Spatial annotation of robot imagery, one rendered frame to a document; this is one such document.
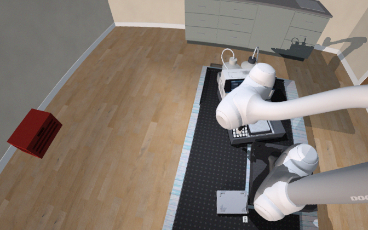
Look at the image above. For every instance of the white microplate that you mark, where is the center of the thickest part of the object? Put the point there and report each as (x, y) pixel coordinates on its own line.
(261, 125)

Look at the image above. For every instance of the white bottle with dark grey cap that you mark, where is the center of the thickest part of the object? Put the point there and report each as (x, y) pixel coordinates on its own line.
(248, 64)

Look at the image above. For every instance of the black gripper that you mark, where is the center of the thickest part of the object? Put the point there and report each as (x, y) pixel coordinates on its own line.
(240, 129)

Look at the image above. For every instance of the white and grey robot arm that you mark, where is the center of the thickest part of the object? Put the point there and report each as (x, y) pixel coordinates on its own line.
(289, 186)

